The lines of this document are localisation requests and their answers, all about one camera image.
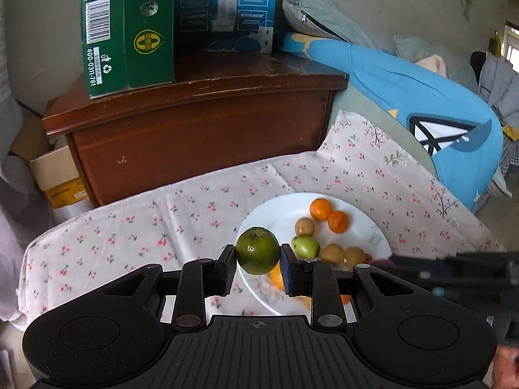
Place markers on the pale pink cloth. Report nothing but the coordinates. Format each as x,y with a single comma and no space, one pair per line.
432,65

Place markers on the orange mandarin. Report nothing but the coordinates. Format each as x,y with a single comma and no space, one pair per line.
321,208
305,302
338,221
277,278

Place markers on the cardboard box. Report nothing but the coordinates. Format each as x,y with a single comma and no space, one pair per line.
56,170

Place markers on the grey zipped pillow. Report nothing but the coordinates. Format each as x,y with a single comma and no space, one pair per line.
324,20

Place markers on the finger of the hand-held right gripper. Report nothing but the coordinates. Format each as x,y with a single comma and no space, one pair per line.
421,265

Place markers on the pale purple cloth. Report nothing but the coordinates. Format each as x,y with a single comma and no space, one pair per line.
8,231

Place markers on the brown kiwi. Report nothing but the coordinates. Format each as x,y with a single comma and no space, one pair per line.
305,227
332,253
354,256

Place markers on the blue carton box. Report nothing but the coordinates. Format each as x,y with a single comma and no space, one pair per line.
227,8

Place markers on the brown wooden nightstand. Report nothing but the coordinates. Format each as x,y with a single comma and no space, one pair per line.
202,129

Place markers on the green carton box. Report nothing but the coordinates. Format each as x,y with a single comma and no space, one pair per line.
150,60

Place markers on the red cherry tomato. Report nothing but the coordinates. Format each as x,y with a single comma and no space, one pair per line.
368,257

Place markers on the cherry print cloth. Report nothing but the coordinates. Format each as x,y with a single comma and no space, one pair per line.
121,231

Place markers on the white oval plate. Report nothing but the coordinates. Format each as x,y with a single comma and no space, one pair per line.
284,214

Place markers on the person's right hand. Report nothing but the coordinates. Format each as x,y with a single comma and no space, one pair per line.
507,368

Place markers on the hanging grey clothes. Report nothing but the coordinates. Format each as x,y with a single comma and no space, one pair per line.
498,85

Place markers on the olive green bedsheet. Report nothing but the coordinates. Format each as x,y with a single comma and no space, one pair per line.
365,105

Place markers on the plain grey pillow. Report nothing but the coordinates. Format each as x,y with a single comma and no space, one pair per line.
458,69

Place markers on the green jujube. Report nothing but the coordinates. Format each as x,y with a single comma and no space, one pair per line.
257,251
306,247

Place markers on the yellow bottle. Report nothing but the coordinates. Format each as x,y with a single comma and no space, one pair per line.
494,42

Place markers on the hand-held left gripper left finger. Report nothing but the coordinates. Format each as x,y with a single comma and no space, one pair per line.
228,267

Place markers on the window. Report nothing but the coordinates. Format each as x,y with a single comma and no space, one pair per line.
513,40

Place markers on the blue printed pillow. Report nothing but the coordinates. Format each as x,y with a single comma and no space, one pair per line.
405,85

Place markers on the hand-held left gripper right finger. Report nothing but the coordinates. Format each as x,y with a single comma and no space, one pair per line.
286,272

